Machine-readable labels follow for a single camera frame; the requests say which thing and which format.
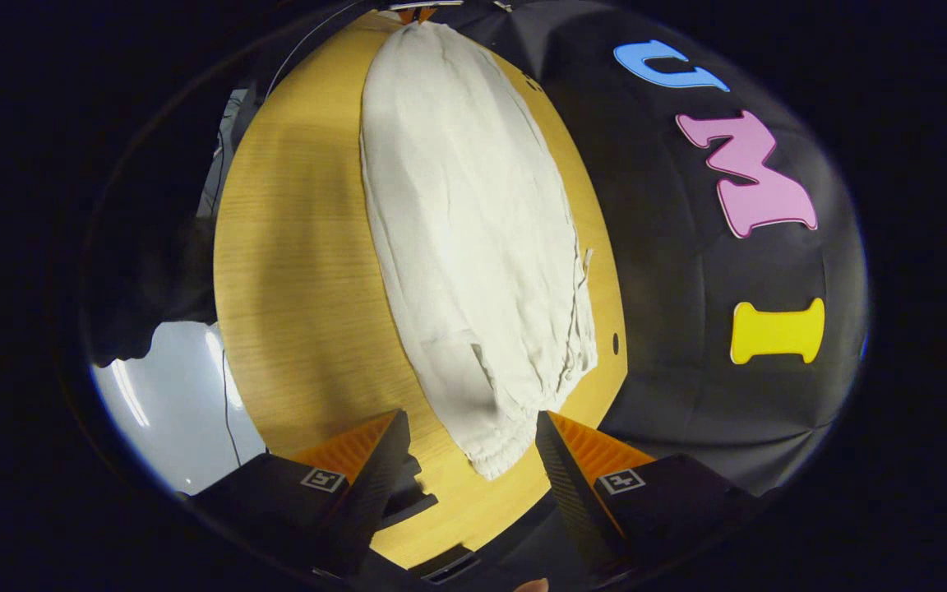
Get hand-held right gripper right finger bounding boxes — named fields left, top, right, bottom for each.
left=534, top=409, right=762, bottom=576

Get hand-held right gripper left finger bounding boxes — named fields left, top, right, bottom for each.
left=188, top=409, right=413, bottom=580

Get white jeans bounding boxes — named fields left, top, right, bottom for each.
left=358, top=21, right=599, bottom=482

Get pale grey cloth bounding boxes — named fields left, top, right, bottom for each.
left=196, top=86, right=256, bottom=219

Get black backdrop cloth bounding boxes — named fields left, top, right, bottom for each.
left=264, top=0, right=871, bottom=498

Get person's dark clothing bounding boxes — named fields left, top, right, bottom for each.
left=85, top=215, right=221, bottom=368

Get thin black cable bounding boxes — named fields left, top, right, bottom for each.
left=219, top=349, right=244, bottom=469

